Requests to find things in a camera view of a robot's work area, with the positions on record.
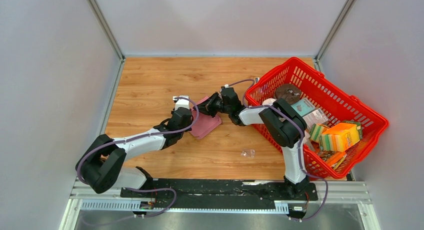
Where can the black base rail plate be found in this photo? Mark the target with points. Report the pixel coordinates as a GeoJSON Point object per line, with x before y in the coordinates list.
{"type": "Point", "coordinates": [212, 193]}

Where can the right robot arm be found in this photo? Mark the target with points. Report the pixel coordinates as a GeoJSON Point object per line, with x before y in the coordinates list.
{"type": "Point", "coordinates": [284, 124]}

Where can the orange yellow sponge pack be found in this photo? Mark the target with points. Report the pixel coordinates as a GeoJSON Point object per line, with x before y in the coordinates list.
{"type": "Point", "coordinates": [341, 137]}

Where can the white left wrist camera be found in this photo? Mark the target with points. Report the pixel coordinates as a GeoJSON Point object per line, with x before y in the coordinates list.
{"type": "Point", "coordinates": [181, 102]}

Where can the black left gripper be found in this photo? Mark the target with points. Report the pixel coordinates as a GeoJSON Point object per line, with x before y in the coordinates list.
{"type": "Point", "coordinates": [189, 122]}

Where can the pink white small box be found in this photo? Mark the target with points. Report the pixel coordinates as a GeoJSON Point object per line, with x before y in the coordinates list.
{"type": "Point", "coordinates": [316, 116]}

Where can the small clear plastic bag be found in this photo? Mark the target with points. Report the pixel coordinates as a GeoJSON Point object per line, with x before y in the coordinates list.
{"type": "Point", "coordinates": [250, 153]}

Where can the orange snack packet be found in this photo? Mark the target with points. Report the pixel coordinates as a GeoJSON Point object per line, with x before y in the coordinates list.
{"type": "Point", "coordinates": [332, 158]}

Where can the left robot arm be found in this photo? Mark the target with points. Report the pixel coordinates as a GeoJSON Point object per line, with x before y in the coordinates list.
{"type": "Point", "coordinates": [101, 166]}

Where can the pink paper box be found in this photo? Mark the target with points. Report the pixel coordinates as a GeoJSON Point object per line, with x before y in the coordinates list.
{"type": "Point", "coordinates": [205, 125]}

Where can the green yellow sponge stack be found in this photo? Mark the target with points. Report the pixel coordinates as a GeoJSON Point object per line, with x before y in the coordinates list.
{"type": "Point", "coordinates": [316, 131]}

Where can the brown round cookie pack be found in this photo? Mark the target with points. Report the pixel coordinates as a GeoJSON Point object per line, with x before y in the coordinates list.
{"type": "Point", "coordinates": [289, 92]}

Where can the red plastic basket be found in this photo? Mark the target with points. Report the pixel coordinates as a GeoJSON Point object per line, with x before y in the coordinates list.
{"type": "Point", "coordinates": [335, 103]}

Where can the teal small box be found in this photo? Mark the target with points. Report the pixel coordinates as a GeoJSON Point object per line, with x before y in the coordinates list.
{"type": "Point", "coordinates": [303, 107]}

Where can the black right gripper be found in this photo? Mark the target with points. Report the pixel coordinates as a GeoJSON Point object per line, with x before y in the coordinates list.
{"type": "Point", "coordinates": [207, 107]}

